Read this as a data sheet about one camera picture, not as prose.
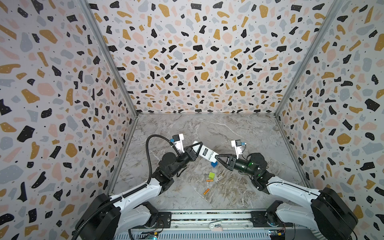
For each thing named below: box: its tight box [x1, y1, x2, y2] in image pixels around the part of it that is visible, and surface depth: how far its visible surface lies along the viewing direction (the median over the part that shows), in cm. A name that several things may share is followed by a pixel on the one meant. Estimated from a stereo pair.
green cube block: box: [208, 172, 216, 180], surface depth 89 cm
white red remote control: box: [192, 140, 219, 163], surface depth 74 cm
